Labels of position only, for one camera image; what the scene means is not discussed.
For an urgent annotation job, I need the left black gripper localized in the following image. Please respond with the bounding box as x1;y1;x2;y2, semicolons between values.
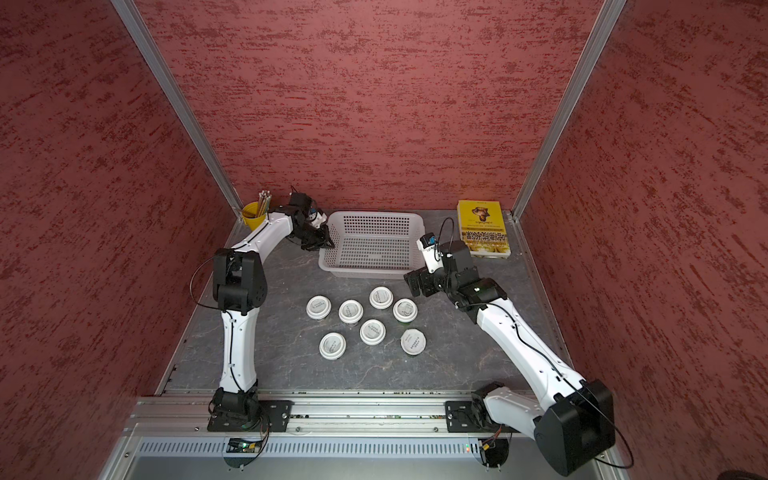
291;221;335;250

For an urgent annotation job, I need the white perforated plastic basket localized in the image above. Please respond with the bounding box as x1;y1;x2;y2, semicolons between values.
318;211;425;280

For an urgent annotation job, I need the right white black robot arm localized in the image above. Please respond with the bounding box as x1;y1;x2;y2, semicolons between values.
404;233;617;476

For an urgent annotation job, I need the yogurt cup bottom right green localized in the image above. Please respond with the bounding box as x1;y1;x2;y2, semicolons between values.
400;328;426;356

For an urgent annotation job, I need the yellow book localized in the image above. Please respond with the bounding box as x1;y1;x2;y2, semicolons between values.
457;200;511;259

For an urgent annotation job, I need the pencils bunch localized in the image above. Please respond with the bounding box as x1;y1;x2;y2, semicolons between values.
257;190;271;218

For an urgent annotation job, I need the yellow pencil cup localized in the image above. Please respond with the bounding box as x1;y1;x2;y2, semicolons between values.
241;201;268;231

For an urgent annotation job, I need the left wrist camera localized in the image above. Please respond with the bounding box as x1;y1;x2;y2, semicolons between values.
307;206;327;230

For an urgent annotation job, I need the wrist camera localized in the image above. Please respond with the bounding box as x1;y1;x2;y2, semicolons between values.
417;233;443;274
307;206;327;230

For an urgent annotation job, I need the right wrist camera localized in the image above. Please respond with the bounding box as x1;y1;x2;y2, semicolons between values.
417;233;443;274

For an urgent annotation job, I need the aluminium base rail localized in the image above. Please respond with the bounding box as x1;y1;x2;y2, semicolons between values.
122;389;613;439

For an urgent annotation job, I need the left aluminium corner post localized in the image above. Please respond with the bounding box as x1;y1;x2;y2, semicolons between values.
111;0;243;215

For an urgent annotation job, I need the aluminium corner post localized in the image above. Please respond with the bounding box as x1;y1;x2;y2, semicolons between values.
512;0;626;224
111;0;243;215

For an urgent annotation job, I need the right aluminium corner post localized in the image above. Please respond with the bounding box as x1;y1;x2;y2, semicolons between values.
512;0;626;224

